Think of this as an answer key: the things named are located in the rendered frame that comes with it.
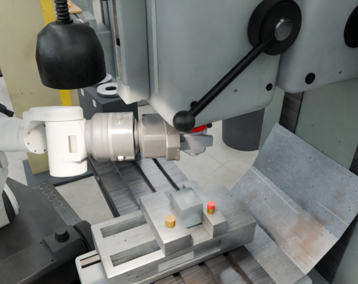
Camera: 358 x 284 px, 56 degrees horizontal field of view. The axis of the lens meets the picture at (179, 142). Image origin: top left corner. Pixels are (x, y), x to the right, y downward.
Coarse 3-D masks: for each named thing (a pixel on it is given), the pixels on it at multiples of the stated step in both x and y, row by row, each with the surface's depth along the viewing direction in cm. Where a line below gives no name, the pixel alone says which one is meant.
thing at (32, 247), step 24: (24, 192) 149; (24, 216) 136; (48, 216) 136; (0, 240) 126; (24, 240) 126; (48, 240) 121; (72, 240) 121; (0, 264) 115; (24, 264) 115; (48, 264) 115; (72, 264) 120
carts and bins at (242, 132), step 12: (264, 108) 251; (228, 120) 267; (240, 120) 258; (252, 120) 256; (228, 132) 273; (240, 132) 265; (252, 132) 263; (228, 144) 279; (240, 144) 271; (252, 144) 270
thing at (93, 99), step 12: (96, 84) 110; (108, 84) 109; (84, 96) 112; (96, 96) 105; (108, 96) 103; (84, 108) 117; (96, 108) 106; (108, 108) 102; (120, 108) 105; (132, 108) 108
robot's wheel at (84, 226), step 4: (84, 220) 132; (76, 224) 131; (80, 224) 130; (84, 224) 129; (88, 224) 129; (76, 228) 130; (80, 228) 127; (84, 228) 127; (88, 228) 127; (80, 232) 126; (84, 232) 126; (88, 232) 126; (80, 236) 134; (84, 236) 125; (88, 236) 125; (84, 240) 126; (88, 240) 124; (92, 240) 125; (88, 244) 124; (92, 244) 124; (88, 248) 126; (92, 248) 124
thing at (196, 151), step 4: (188, 132) 60; (192, 132) 60; (196, 132) 60; (200, 132) 60; (204, 132) 60; (200, 148) 62; (204, 148) 63; (184, 152) 63; (188, 152) 62; (192, 152) 62; (196, 152) 62; (200, 152) 62
